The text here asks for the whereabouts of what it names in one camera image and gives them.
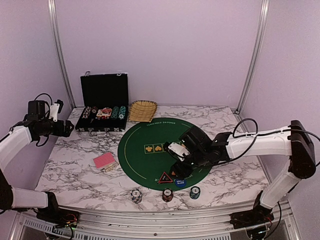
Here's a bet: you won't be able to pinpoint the blue beige chips in case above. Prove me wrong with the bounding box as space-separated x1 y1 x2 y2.
81 106 91 119

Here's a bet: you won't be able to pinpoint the round green poker mat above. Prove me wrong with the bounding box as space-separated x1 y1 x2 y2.
117 117 211 191

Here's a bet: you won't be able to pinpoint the green chip row in case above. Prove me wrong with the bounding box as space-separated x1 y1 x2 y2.
110 106 120 120

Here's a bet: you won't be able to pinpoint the front aluminium rail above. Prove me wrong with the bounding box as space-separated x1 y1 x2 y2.
7 200 302 240

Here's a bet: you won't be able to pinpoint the black poker chip case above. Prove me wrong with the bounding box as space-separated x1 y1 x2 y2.
75 73 129 134

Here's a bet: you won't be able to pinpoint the aluminium frame post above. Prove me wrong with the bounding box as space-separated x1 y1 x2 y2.
234 0 270 115
47 0 76 108

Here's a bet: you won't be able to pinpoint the right aluminium frame post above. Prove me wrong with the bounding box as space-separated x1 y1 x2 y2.
234 0 270 115

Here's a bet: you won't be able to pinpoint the red black chip stack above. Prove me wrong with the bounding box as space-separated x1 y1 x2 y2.
162 188 174 202

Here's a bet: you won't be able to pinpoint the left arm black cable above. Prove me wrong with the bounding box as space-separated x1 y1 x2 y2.
24 93 55 147

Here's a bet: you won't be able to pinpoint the blue beige chip stack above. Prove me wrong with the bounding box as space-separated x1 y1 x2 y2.
130 189 143 204

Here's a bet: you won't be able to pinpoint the card deck in case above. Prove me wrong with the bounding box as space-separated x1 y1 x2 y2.
96 109 112 119

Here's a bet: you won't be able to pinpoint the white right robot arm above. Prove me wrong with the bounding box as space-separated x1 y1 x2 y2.
167 120 317 224

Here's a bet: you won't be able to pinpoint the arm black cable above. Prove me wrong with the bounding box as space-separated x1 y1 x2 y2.
24 93 55 147
224 117 320 169

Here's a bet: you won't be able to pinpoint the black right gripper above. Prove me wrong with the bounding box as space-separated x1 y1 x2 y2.
169 148 208 181

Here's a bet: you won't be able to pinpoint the left aluminium frame post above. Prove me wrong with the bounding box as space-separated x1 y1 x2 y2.
47 0 76 108

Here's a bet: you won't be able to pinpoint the blue small blind button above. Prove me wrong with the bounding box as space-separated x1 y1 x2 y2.
174 179 187 188

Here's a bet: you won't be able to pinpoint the red playing card deck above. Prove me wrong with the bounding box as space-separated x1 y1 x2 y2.
93 152 118 172

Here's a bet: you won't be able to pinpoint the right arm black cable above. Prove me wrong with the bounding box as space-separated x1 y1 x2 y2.
224 117 320 169

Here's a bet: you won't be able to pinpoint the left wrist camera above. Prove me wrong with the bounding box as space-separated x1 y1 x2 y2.
48 99 64 122

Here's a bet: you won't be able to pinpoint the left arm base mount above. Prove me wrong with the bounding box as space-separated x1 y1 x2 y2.
36 208 80 228

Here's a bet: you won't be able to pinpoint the triangular all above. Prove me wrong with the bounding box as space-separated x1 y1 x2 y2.
157 171 173 184

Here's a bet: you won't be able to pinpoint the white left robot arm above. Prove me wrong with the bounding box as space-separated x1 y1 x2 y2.
0 119 75 223

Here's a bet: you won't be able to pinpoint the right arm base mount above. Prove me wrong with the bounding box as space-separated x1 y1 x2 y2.
229 209 275 229

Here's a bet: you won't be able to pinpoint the red black chips in case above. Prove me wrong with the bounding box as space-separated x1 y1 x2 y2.
91 107 97 114

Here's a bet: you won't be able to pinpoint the woven bamboo tray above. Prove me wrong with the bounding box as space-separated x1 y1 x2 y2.
128 100 158 123

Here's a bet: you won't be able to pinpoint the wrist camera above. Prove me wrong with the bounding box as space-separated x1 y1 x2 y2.
167 142 190 162
48 99 64 122

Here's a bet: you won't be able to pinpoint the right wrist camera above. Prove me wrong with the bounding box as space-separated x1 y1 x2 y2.
167 142 190 162

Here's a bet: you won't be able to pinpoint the green teal chip stack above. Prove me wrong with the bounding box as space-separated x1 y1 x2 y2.
189 186 201 200

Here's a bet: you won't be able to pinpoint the teal chip row in case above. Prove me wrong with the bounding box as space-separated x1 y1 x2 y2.
118 106 126 120

